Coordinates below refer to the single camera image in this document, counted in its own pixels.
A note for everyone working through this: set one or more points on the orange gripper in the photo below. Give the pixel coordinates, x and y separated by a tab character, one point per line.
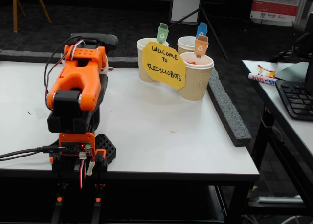
106	40

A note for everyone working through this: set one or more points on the orange paper wad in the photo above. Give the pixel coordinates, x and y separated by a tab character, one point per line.
192	62

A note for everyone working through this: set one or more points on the black grid robot base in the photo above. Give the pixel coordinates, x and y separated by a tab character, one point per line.
105	145

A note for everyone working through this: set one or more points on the orange and black robot arm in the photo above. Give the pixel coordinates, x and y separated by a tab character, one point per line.
78	82

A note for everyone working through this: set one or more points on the paper cup with green label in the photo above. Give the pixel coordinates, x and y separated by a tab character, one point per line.
144	67

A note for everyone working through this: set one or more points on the yellow welcome sign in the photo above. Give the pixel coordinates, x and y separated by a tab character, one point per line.
162	67

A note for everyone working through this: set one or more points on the green recycling bin label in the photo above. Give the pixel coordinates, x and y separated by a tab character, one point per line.
163	33

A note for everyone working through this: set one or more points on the long grey foam strip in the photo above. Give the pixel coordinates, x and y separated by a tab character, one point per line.
230	111
24	55

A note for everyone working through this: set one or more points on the paper cup with blue label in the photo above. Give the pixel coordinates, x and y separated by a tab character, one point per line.
187	44

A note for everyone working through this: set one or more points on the orange controller board holder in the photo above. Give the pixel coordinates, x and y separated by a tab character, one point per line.
73	147

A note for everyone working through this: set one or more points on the paper cup with orange label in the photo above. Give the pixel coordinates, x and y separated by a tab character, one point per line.
195	82

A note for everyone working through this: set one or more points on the white board panel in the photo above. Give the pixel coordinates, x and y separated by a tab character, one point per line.
185	4

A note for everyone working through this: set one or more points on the orange recycling bin label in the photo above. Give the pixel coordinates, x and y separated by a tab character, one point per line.
201	46

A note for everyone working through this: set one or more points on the blue recycling bin label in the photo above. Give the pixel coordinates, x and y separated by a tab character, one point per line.
201	29

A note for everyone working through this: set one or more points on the white power connector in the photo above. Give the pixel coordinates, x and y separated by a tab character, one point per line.
90	169

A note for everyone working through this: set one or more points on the black tripod stand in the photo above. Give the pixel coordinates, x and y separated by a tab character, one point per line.
212	30

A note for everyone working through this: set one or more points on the black table clamp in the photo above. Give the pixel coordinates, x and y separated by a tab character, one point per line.
98	199
59	198

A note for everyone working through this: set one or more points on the white red marker pen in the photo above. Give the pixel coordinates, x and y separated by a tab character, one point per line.
261	78

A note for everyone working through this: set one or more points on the yellow and red wrapper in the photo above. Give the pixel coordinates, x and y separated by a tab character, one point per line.
271	74

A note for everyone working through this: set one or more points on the white and red poster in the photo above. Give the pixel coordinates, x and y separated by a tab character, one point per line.
274	6

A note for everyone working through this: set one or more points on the black keyboard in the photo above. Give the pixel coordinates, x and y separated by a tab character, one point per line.
296	101

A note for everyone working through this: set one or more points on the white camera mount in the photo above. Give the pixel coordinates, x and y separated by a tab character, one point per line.
105	68

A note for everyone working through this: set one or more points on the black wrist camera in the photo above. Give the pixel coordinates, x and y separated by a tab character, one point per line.
108	41

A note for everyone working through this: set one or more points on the black work table frame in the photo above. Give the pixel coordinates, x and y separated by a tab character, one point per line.
171	178

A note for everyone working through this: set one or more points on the black side table frame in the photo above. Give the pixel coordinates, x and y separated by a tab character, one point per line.
265	136

